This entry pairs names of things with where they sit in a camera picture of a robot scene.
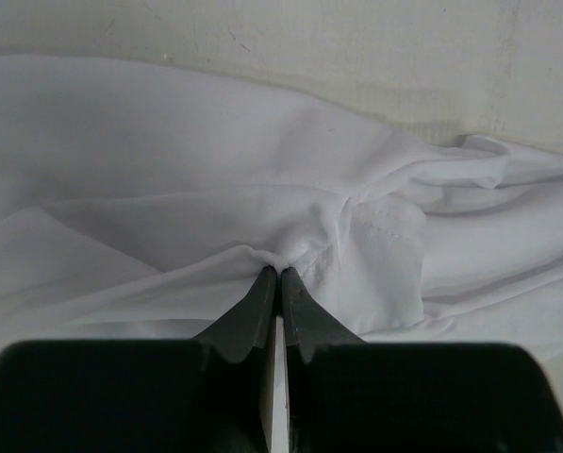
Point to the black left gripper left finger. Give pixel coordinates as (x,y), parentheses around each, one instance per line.
(245,326)

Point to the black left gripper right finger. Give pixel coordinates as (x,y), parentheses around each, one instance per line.
(308,326)

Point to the white t shirt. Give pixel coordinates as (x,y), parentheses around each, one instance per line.
(138,204)

